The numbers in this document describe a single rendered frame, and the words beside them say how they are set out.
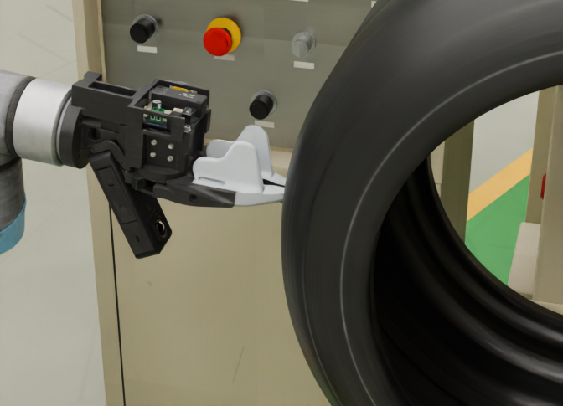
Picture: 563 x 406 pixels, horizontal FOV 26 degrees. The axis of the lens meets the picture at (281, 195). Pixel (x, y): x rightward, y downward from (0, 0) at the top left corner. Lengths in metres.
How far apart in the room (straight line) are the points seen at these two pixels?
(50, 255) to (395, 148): 2.53
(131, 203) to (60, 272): 2.19
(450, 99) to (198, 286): 1.10
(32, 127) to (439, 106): 0.39
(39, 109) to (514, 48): 0.44
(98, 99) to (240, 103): 0.74
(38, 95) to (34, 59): 3.63
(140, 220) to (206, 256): 0.77
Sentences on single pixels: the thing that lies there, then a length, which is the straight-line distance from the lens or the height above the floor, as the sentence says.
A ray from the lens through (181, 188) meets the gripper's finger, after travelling 1.06.
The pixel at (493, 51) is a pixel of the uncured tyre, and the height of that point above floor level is 1.38.
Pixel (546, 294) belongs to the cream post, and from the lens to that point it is 1.39.
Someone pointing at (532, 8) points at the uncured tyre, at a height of 1.41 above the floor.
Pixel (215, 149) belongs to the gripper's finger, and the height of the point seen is 1.21.
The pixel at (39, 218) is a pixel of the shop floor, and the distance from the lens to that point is 3.57.
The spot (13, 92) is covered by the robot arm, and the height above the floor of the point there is 1.26.
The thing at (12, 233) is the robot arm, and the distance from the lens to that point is 1.22.
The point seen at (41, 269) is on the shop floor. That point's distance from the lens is 3.32.
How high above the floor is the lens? 1.69
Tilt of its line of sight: 28 degrees down
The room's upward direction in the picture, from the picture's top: straight up
